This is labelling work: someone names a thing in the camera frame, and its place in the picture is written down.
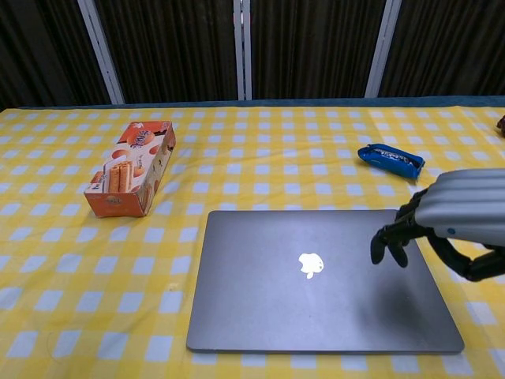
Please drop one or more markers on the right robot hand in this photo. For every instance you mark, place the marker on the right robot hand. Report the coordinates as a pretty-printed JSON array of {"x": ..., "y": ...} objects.
[{"x": 461, "y": 205}]

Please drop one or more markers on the grey laptop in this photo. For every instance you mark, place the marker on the grey laptop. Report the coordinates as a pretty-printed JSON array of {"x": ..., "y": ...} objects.
[{"x": 315, "y": 284}]

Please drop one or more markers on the blue snack packet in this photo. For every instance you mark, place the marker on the blue snack packet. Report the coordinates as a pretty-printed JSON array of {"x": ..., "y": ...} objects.
[{"x": 390, "y": 160}]

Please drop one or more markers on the dark red grape bunch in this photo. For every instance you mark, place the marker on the dark red grape bunch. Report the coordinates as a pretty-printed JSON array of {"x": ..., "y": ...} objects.
[{"x": 501, "y": 124}]

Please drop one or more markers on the orange biscuit box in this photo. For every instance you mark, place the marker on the orange biscuit box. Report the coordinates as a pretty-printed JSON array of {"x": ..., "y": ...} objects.
[{"x": 130, "y": 173}]

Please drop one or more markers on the yellow white checkered tablecloth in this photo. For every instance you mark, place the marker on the yellow white checkered tablecloth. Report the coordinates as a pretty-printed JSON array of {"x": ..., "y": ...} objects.
[{"x": 98, "y": 276}]

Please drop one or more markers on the white partition post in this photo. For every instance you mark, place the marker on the white partition post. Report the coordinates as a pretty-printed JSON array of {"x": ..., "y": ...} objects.
[
  {"x": 242, "y": 51},
  {"x": 382, "y": 51},
  {"x": 102, "y": 55}
]

